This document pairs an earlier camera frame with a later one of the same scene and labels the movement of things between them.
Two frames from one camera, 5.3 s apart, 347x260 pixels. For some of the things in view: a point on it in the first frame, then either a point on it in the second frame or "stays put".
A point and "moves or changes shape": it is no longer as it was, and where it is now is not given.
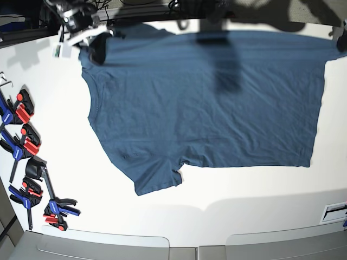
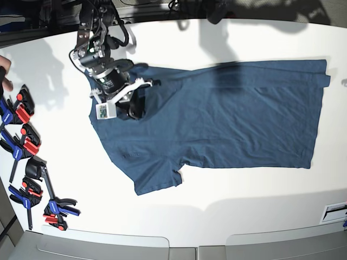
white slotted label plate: (334, 213) stays put
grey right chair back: (326, 242) stays put
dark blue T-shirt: (207, 100) moves or changes shape
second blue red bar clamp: (29, 146) stays put
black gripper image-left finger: (97, 53) to (135, 106)
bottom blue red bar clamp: (57, 208) stays put
